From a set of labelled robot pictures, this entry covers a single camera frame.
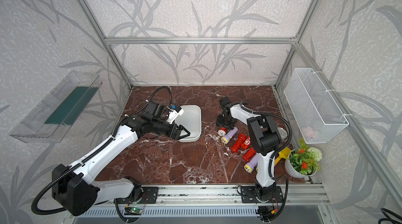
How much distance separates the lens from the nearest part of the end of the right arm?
74 cm

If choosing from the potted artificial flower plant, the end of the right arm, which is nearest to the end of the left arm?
the end of the right arm

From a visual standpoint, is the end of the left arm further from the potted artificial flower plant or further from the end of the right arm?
the potted artificial flower plant
